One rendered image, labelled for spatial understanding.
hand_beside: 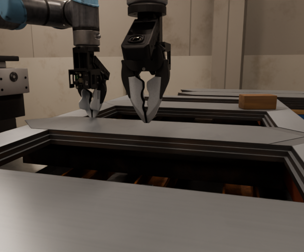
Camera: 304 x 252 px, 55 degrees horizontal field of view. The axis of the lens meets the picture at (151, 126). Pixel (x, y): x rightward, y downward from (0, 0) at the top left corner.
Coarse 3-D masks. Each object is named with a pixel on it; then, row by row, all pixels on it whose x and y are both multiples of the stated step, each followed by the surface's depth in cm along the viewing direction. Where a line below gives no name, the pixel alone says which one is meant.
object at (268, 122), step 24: (264, 120) 96; (24, 144) 64; (48, 144) 71; (72, 144) 70; (96, 144) 69; (120, 144) 67; (144, 144) 66; (168, 144) 65; (192, 144) 63; (216, 144) 63; (240, 144) 61; (264, 144) 60; (288, 144) 59; (288, 168) 54
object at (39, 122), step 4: (60, 116) 90; (64, 116) 90; (36, 120) 84; (40, 120) 84; (44, 120) 84; (48, 120) 84; (52, 120) 84; (28, 124) 78; (32, 124) 78; (36, 124) 78; (40, 124) 78
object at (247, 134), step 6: (228, 126) 76; (234, 126) 76; (240, 126) 76; (246, 126) 76; (252, 126) 76; (258, 126) 76; (228, 132) 69; (234, 132) 69; (240, 132) 69; (246, 132) 69; (252, 132) 69; (258, 132) 69; (228, 138) 64; (234, 138) 64; (240, 138) 64; (246, 138) 64; (252, 138) 64; (258, 138) 64; (264, 138) 64
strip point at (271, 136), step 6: (264, 132) 69; (270, 132) 69; (276, 132) 69; (282, 132) 69; (288, 132) 69; (270, 138) 64; (276, 138) 64; (282, 138) 64; (288, 138) 64; (294, 138) 64
